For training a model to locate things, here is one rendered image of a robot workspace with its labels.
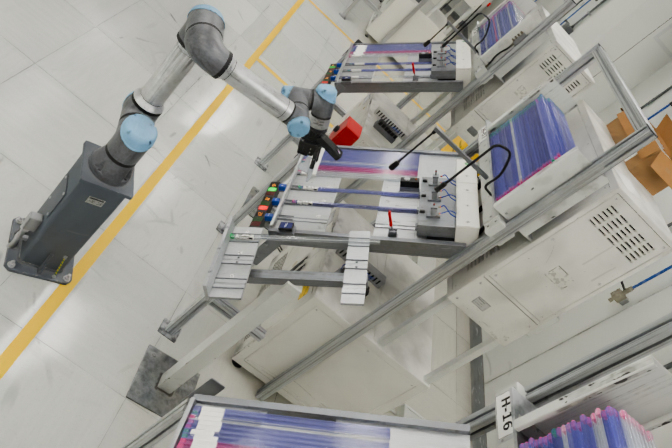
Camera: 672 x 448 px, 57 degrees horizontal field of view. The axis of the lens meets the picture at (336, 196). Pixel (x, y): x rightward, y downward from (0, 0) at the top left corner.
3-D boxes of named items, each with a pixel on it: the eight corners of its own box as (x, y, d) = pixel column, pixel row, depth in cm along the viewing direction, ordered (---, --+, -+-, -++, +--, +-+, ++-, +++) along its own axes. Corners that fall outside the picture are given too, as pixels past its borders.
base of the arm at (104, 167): (86, 177, 202) (100, 159, 198) (90, 145, 212) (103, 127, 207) (129, 192, 212) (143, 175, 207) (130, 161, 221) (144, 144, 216)
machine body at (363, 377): (222, 364, 267) (314, 295, 237) (264, 264, 326) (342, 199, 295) (331, 443, 284) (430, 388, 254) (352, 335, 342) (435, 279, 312)
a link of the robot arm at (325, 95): (314, 80, 215) (337, 84, 217) (307, 107, 221) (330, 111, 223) (316, 90, 209) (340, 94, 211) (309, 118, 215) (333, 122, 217)
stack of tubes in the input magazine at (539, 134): (495, 201, 206) (562, 153, 193) (488, 134, 248) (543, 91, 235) (519, 224, 209) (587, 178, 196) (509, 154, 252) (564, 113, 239)
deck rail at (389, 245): (269, 243, 227) (267, 230, 224) (270, 240, 229) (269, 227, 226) (464, 260, 217) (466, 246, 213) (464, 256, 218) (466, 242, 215)
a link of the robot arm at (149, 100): (110, 131, 208) (197, 16, 181) (117, 104, 219) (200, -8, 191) (142, 147, 214) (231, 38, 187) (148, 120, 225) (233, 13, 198)
